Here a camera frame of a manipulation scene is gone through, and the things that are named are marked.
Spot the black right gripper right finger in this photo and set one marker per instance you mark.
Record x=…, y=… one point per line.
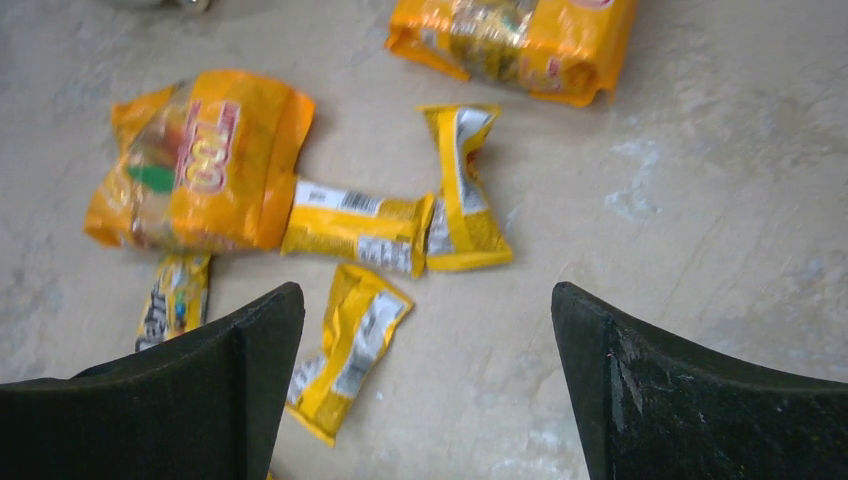
x=650, y=404

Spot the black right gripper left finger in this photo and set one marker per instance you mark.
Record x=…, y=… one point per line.
x=204, y=405

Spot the large orange candy bag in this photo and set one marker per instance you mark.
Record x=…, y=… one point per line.
x=206, y=164
x=561, y=51

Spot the yellow candy pack horizontal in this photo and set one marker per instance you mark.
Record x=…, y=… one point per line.
x=382, y=232

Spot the yellow candy pack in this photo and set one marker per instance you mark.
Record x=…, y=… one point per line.
x=463, y=234
x=362, y=313

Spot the yellow M&M pack left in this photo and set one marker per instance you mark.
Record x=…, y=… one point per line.
x=178, y=300

